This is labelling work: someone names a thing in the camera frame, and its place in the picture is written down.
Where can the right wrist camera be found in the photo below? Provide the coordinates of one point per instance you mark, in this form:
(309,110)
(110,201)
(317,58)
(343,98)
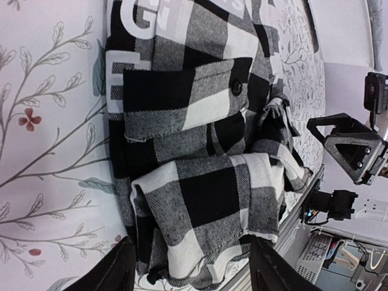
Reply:
(375,93)

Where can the black white checkered shirt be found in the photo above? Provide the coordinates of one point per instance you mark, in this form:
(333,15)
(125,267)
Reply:
(201,141)

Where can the aluminium front rail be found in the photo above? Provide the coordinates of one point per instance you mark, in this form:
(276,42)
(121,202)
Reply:
(289,226)

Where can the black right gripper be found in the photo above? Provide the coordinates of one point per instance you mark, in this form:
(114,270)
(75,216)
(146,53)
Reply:
(359,150)

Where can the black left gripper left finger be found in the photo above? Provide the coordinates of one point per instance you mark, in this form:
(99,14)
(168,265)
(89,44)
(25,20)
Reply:
(115,272)

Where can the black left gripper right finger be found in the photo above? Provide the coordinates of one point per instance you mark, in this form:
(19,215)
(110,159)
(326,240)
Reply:
(269,271)

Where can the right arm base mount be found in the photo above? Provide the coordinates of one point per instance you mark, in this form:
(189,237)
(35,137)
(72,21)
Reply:
(338,205)

